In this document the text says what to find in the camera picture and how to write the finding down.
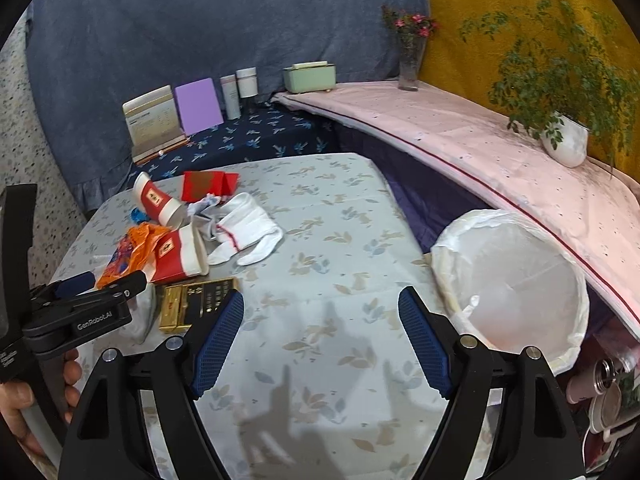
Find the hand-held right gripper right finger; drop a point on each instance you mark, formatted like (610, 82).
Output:
(422, 340)

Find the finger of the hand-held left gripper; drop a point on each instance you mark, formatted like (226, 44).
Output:
(85, 317)
(70, 285)

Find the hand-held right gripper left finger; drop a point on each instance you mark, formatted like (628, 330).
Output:
(220, 340)

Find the orange snack wrapper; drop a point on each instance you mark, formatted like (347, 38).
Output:
(125, 255)

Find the bin with white bag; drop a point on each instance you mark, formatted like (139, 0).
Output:
(515, 275)

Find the white knit gloves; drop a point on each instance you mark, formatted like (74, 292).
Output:
(247, 225)

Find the red and white paper cup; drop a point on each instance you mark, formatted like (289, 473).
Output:
(175, 255)
(152, 197)

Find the person's left hand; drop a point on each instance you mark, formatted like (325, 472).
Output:
(12, 402)

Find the gold and black box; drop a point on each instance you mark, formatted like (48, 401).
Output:
(192, 302)

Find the blue candy wrapper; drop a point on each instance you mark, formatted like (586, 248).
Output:
(139, 215)

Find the crumpled white tissue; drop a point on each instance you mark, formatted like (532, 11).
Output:
(202, 206)

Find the grey floral tablecloth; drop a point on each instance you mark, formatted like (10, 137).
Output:
(325, 240)

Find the red paper envelope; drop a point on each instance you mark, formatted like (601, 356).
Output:
(205, 185)

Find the pink thermos bottle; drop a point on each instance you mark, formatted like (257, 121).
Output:
(587, 385)

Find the beige open book box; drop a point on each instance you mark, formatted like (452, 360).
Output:
(152, 120)

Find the navy floral cloth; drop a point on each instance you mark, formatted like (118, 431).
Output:
(260, 135)

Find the pink cloth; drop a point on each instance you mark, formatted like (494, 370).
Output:
(450, 130)

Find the purple card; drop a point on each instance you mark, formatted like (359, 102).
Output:
(199, 106)

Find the white and grey bottle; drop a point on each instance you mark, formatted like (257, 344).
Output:
(231, 97)

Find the potted green plant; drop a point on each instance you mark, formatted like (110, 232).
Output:
(565, 140)

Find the white jar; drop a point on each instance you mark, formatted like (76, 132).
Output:
(247, 84)

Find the blue hanging cloth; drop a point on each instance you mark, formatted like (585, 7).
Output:
(175, 25)

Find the green box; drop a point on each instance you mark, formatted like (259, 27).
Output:
(310, 80)

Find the glass vase with pink flowers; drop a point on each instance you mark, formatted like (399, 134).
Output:
(409, 65)

